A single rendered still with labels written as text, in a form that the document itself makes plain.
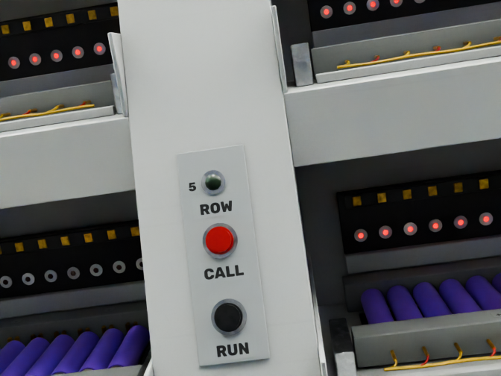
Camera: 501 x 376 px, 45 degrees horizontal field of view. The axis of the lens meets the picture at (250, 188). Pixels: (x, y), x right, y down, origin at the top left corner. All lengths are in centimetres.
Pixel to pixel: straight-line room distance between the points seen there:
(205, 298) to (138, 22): 17
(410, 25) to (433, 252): 20
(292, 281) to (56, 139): 17
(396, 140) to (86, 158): 19
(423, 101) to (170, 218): 16
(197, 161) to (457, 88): 16
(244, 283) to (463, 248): 24
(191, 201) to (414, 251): 23
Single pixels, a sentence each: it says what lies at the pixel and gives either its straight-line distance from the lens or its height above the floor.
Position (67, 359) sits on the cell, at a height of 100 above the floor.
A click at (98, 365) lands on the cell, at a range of 45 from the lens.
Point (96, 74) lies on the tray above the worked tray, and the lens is 57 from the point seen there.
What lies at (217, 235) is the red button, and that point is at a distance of 34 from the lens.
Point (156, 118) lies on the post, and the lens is 37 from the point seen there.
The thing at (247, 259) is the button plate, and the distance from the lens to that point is 34.
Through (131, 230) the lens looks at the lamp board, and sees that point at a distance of 52.
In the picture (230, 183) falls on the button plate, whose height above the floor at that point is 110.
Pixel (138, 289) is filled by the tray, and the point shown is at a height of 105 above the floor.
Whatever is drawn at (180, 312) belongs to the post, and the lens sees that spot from 35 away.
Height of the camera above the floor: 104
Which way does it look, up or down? 9 degrees up
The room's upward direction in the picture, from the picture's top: 7 degrees counter-clockwise
